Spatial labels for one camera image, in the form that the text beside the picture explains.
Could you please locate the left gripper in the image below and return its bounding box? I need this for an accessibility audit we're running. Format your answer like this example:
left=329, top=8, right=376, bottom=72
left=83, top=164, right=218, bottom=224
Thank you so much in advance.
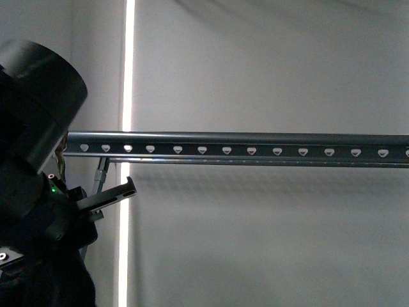
left=19, top=175, right=137, bottom=249

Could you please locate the grey rack frame post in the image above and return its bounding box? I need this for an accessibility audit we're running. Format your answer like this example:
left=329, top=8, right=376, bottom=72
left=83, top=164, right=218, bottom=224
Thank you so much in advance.
left=91, top=157, right=110, bottom=195

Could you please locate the perforated metal hanging rail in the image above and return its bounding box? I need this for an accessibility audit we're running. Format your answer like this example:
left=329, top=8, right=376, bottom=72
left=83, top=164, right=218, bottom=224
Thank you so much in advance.
left=64, top=131, right=408, bottom=168

